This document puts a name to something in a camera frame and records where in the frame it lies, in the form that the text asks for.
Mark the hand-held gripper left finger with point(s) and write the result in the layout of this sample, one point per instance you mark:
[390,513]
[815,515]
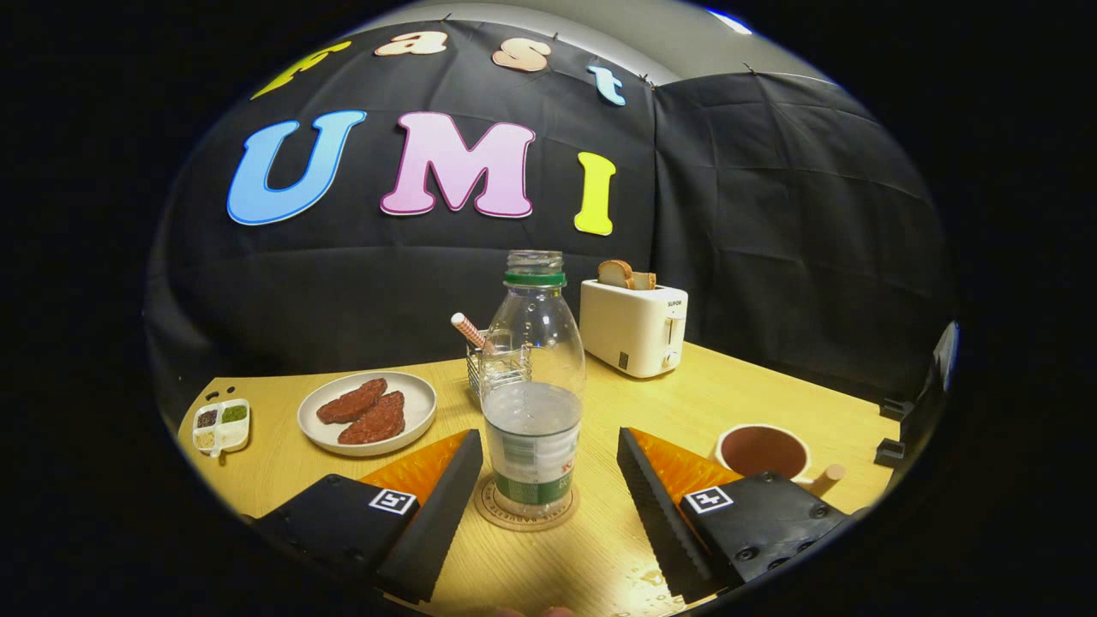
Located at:
[441,523]

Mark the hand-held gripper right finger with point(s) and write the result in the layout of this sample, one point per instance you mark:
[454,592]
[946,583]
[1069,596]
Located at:
[660,514]

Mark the round cork coaster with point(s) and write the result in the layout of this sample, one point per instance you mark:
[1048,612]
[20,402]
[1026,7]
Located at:
[514,522]

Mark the clear plastic juice bottle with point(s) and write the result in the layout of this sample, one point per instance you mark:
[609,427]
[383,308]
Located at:
[531,446]

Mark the white round plate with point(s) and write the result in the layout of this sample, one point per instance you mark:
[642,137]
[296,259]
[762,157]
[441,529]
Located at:
[420,411]

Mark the brown meat patty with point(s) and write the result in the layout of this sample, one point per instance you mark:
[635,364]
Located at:
[375,422]
[351,401]

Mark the wooden table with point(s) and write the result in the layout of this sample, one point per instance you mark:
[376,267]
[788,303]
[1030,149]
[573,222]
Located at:
[600,403]

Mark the white toaster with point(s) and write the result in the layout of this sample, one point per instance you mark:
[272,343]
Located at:
[626,330]

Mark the striped paper straw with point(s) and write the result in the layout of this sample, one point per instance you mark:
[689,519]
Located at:
[468,330]

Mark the toasted bread slice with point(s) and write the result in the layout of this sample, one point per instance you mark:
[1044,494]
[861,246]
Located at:
[644,281]
[614,274]

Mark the white condiment tray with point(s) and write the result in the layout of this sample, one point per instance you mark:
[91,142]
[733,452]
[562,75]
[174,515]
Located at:
[221,427]

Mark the black stand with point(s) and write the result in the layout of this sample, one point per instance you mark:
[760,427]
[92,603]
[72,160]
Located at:
[930,416]

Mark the black backdrop cloth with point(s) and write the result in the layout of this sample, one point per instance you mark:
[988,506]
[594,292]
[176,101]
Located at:
[771,214]

